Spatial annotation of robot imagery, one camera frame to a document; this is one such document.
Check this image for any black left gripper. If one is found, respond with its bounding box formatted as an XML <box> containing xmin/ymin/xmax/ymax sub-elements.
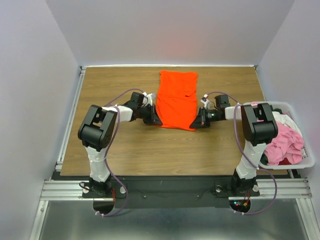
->
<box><xmin>137</xmin><ymin>104</ymin><xmax>162</xmax><ymax>126</ymax></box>

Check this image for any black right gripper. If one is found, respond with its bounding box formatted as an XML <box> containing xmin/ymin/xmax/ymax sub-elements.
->
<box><xmin>190</xmin><ymin>107</ymin><xmax>222</xmax><ymax>129</ymax></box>

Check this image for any orange t shirt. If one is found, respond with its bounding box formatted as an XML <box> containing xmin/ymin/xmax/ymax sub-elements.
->
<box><xmin>156</xmin><ymin>70</ymin><xmax>198</xmax><ymax>132</ymax></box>

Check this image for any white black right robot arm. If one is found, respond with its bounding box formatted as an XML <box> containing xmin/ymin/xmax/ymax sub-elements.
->
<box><xmin>189</xmin><ymin>102</ymin><xmax>278</xmax><ymax>196</ymax></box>

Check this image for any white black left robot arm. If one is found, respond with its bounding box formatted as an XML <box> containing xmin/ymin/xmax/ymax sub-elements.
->
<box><xmin>77</xmin><ymin>100</ymin><xmax>163</xmax><ymax>197</ymax></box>

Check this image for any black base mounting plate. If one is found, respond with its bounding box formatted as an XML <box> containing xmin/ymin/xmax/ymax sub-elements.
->
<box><xmin>79</xmin><ymin>175</ymin><xmax>260</xmax><ymax>215</ymax></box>

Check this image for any dark green garment in basket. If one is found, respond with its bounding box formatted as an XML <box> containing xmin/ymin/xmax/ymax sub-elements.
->
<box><xmin>271</xmin><ymin>106</ymin><xmax>283</xmax><ymax>115</ymax></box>

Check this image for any white garment in basket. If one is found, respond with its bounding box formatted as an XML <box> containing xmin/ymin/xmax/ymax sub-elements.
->
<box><xmin>272</xmin><ymin>111</ymin><xmax>302</xmax><ymax>135</ymax></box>

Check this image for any pink t shirt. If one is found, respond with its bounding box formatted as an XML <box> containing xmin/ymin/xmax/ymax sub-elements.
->
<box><xmin>251</xmin><ymin>101</ymin><xmax>305</xmax><ymax>166</ymax></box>

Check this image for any white perforated laundry basket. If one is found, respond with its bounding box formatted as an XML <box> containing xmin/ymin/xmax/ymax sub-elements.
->
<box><xmin>243</xmin><ymin>101</ymin><xmax>316</xmax><ymax>171</ymax></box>

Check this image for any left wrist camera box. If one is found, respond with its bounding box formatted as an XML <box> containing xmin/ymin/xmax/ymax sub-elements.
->
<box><xmin>130</xmin><ymin>92</ymin><xmax>156</xmax><ymax>107</ymax></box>

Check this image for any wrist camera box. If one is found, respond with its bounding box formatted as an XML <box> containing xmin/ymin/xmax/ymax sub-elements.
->
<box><xmin>200</xmin><ymin>94</ymin><xmax>231</xmax><ymax>110</ymax></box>
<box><xmin>130</xmin><ymin>92</ymin><xmax>156</xmax><ymax>107</ymax></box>

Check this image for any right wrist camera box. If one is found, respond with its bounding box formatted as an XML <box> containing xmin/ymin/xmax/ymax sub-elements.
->
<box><xmin>200</xmin><ymin>94</ymin><xmax>231</xmax><ymax>110</ymax></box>

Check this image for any aluminium frame rail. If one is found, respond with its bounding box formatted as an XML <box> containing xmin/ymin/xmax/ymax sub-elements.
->
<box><xmin>40</xmin><ymin>178</ymin><xmax>313</xmax><ymax>201</ymax></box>

